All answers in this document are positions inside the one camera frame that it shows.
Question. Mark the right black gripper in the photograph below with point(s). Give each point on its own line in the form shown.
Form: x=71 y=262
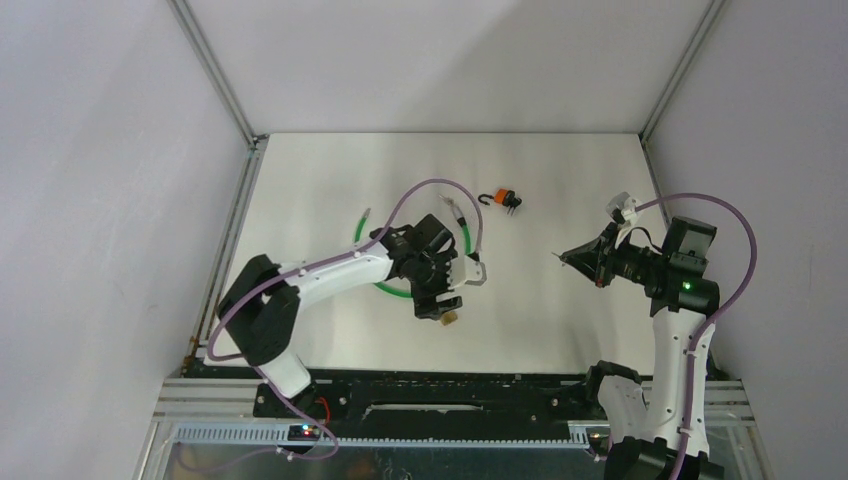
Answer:
x=597 y=258

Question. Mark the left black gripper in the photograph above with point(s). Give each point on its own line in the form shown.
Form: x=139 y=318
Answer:
x=425 y=303

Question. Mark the small brass padlock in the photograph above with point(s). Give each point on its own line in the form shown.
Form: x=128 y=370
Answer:
x=448 y=318

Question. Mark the black-headed key bunch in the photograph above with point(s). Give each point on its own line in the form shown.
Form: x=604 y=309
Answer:
x=512 y=204

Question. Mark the green cable lock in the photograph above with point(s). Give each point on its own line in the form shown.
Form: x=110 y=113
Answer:
x=459 y=217

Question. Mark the orange black padlock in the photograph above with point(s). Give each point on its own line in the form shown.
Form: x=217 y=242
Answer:
x=497 y=198

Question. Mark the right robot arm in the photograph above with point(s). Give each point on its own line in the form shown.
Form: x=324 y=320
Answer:
x=658 y=433

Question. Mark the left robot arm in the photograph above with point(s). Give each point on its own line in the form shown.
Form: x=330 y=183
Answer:
x=261 y=307

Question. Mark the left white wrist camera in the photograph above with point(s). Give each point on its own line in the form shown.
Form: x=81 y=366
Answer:
x=466 y=271

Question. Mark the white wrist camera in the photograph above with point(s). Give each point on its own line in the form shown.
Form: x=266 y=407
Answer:
x=466 y=271
x=622 y=210

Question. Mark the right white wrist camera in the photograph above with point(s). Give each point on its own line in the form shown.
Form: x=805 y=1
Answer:
x=622 y=210

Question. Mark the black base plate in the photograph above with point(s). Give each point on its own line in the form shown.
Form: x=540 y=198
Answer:
x=362 y=405

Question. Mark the left aluminium frame rail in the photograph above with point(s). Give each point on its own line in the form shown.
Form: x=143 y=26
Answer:
x=186 y=15

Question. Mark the aluminium frame rail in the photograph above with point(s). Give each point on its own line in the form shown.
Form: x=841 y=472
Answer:
x=688 y=56
x=186 y=15

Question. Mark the right aluminium frame rail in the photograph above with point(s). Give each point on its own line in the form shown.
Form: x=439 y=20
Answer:
x=688 y=56

